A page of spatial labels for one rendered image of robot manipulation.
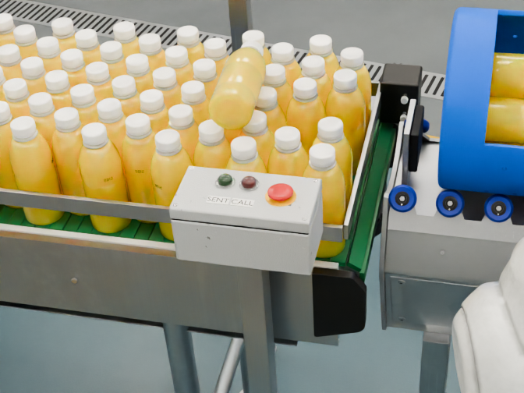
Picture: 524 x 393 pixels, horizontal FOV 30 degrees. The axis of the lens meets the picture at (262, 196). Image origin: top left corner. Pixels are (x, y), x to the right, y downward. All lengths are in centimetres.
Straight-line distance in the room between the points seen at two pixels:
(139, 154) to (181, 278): 22
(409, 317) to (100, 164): 62
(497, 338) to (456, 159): 57
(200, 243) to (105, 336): 137
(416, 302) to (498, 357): 80
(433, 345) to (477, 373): 87
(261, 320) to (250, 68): 39
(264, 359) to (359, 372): 101
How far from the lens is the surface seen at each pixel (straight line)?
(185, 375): 182
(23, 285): 177
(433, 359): 185
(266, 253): 138
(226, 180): 139
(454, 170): 149
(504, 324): 94
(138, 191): 161
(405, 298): 172
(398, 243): 161
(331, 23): 399
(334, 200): 149
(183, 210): 136
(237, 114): 150
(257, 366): 161
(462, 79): 144
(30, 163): 162
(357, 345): 264
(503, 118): 150
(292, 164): 150
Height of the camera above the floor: 197
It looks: 39 degrees down
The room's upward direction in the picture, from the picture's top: 4 degrees counter-clockwise
